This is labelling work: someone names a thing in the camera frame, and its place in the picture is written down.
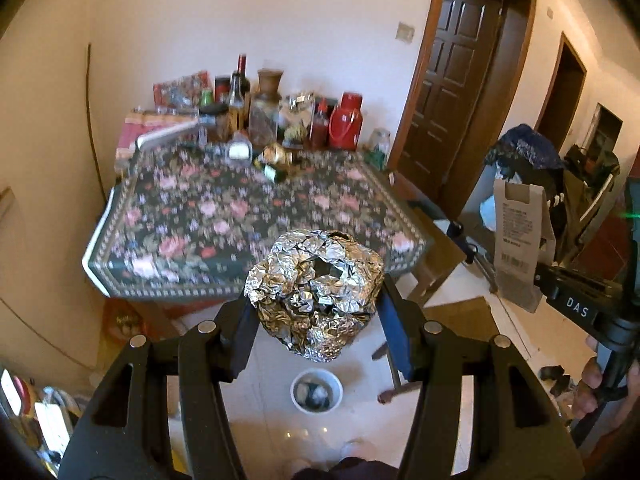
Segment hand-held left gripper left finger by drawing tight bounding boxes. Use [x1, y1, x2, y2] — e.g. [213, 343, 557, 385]
[57, 297, 261, 480]

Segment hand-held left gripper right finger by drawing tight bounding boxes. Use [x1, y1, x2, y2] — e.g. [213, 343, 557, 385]
[375, 280, 586, 480]

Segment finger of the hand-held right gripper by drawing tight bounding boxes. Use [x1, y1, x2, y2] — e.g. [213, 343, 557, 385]
[534, 262, 566, 295]

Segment aluminium foil ball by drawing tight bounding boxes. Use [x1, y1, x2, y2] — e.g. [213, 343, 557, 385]
[245, 229, 386, 363]

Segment person's right forearm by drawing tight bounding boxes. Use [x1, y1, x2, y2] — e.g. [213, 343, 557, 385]
[585, 395, 640, 466]

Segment person's right hand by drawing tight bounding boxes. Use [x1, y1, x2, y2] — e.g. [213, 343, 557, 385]
[574, 335, 618, 420]

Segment red door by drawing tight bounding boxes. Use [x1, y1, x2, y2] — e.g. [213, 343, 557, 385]
[570, 175, 632, 281]

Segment blue face mask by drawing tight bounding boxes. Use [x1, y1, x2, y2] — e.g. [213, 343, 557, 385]
[477, 195, 498, 227]

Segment black shoes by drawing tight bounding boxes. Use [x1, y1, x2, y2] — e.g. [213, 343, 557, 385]
[447, 220, 476, 264]

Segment tall wooden stool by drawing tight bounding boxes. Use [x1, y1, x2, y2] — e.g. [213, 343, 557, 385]
[410, 200, 468, 311]

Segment olive green bag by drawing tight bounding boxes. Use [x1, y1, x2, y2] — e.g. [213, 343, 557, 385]
[562, 144, 622, 262]

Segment dark floral tablecloth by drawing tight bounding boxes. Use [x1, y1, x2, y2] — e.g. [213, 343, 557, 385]
[82, 145, 433, 306]

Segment blue patterned cloth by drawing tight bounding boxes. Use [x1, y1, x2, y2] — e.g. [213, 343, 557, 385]
[487, 124, 566, 172]

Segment person's legs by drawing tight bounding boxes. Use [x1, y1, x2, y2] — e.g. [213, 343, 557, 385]
[291, 455, 402, 480]

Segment small far doorway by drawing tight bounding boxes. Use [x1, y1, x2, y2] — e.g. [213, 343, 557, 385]
[582, 104, 624, 162]

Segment dark wooden doorway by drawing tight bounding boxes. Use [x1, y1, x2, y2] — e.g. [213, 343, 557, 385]
[535, 31, 587, 152]

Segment brown panelled door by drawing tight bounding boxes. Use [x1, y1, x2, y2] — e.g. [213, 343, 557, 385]
[400, 0, 503, 201]

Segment glass jar with dark contents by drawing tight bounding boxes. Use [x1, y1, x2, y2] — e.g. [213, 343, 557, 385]
[248, 99, 278, 148]

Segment grey long box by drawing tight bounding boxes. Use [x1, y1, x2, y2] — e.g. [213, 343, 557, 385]
[136, 120, 199, 152]

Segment black lid jar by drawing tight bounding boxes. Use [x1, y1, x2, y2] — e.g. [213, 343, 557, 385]
[199, 104, 231, 142]

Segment red thermos jug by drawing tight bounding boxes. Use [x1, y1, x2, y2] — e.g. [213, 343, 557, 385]
[327, 91, 363, 151]

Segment red sauce bottle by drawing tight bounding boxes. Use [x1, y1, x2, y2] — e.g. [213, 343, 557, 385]
[310, 100, 330, 148]

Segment clear glass bottle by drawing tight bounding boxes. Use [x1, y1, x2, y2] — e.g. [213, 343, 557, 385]
[227, 72, 247, 136]

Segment white red bottle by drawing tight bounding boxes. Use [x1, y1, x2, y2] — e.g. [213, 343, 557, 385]
[0, 367, 34, 418]

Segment red patterned box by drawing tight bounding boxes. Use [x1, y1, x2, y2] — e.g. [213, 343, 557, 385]
[116, 107, 201, 161]

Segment clear plastic bag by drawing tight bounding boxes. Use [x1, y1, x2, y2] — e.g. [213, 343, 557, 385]
[280, 91, 317, 126]

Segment brown ceramic vase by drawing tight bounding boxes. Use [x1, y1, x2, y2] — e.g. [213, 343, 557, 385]
[257, 70, 286, 106]

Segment red printed bag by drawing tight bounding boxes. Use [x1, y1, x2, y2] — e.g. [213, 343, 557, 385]
[153, 71, 211, 111]

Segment dark wine bottle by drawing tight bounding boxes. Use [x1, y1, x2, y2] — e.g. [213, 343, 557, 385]
[235, 54, 251, 106]

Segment thin wooden stick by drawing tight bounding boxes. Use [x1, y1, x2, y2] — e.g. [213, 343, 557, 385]
[86, 44, 104, 177]

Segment thin cable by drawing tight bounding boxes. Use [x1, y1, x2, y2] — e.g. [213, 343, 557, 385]
[0, 295, 97, 369]

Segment wooden door frame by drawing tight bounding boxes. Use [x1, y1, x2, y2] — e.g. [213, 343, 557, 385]
[387, 0, 537, 216]

